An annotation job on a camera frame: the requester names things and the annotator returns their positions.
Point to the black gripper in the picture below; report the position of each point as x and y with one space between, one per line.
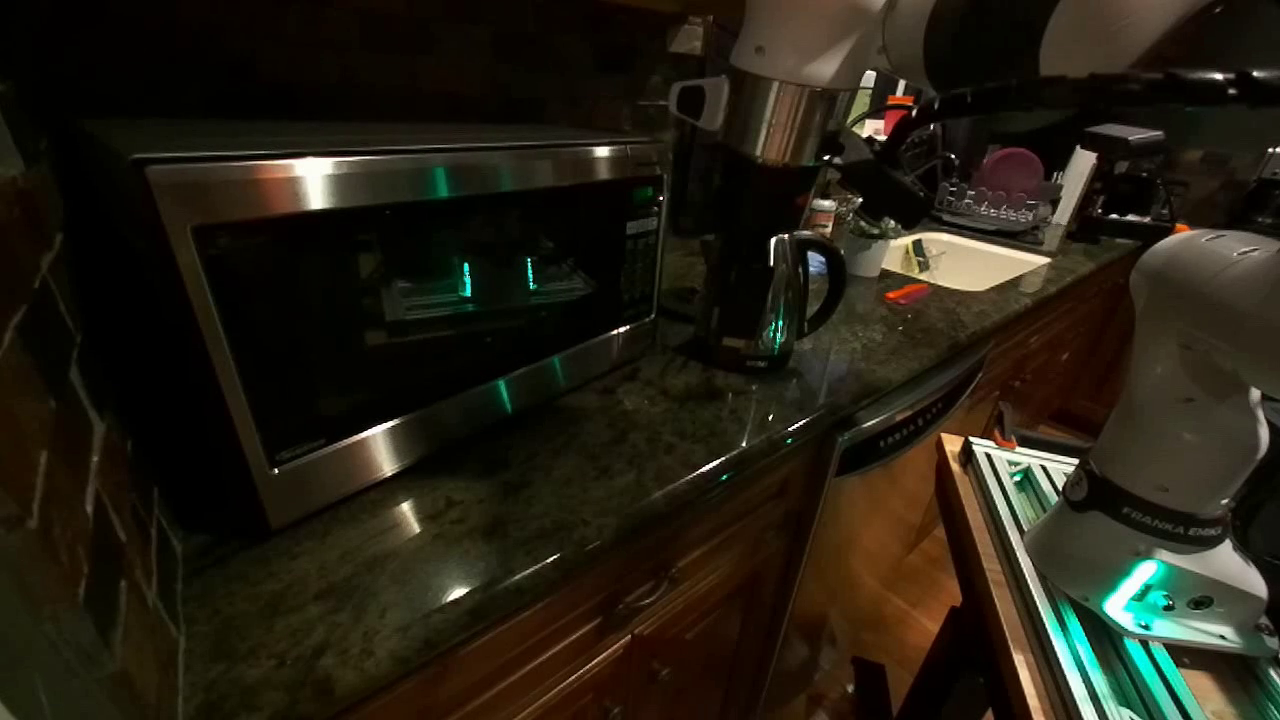
880 192

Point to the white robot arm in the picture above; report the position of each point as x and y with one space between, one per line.
1186 431

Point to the stainless steel microwave oven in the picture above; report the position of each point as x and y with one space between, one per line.
306 309

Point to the white kitchen sink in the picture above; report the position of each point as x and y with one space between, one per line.
958 262

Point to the orange tool on counter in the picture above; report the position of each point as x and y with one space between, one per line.
905 295

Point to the stainless steel electric kettle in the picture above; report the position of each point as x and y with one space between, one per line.
761 296

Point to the black coffee maker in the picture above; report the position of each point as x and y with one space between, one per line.
1125 192

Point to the black dishwasher front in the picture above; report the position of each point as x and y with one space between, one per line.
901 419

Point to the wooden base cabinets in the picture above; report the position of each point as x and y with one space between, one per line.
766 584

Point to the robot mounting base plate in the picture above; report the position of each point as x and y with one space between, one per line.
1148 590

